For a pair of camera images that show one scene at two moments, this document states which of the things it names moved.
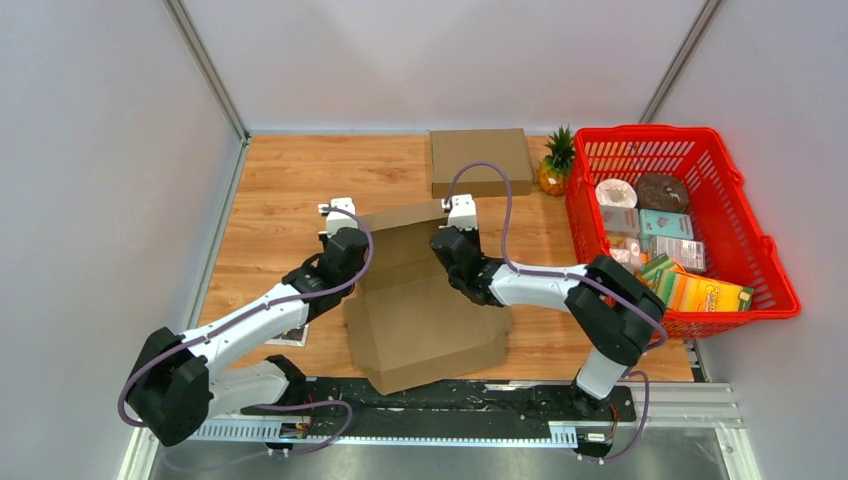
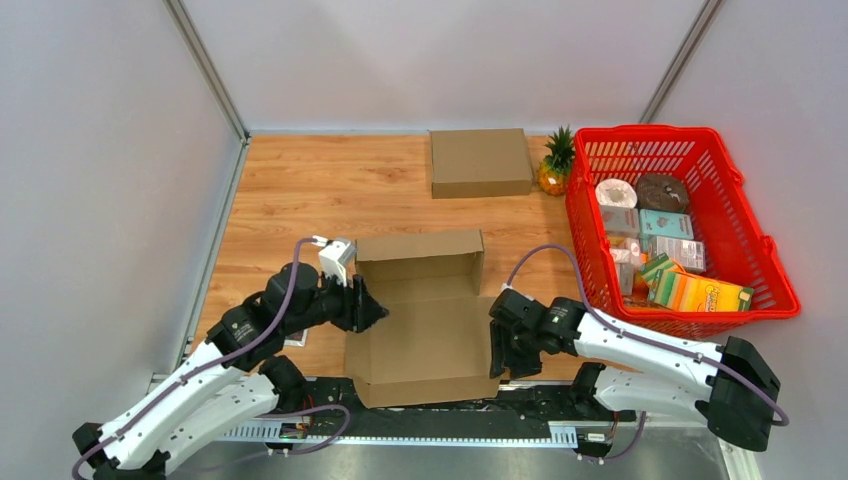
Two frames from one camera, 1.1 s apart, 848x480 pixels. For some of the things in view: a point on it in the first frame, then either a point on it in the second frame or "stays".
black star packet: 295,336 stays
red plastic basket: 738,245 stays
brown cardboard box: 452,150 stays
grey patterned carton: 688,254 stays
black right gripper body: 473,238 -> 514,351
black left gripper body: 348,291 -> 338,303
